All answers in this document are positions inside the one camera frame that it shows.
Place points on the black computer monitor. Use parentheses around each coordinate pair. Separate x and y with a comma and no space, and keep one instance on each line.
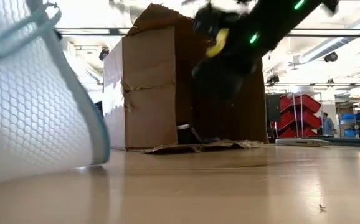
(273,109)

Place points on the white mesh bag blue zipper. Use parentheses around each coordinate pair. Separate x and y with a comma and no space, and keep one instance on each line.
(27,109)

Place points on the blue storage bin shelf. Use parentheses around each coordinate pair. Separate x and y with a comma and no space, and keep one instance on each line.
(359,126)

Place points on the red stacked storage bins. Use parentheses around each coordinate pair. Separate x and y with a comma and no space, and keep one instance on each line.
(298,116)

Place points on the brown ULINE cardboard box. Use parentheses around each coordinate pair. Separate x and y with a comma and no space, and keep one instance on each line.
(149,93)

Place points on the black cylinder silver rim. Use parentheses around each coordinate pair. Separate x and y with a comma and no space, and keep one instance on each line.
(184,135)

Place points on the flat white device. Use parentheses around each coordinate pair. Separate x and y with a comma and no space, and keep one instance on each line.
(301,142)

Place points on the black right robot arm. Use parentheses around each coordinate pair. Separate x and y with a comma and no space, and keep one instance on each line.
(279,18)

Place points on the black ceiling spotlight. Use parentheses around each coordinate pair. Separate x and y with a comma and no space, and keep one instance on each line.
(331,57)
(104,54)
(272,79)

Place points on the person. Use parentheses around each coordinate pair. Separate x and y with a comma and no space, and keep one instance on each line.
(328,124)

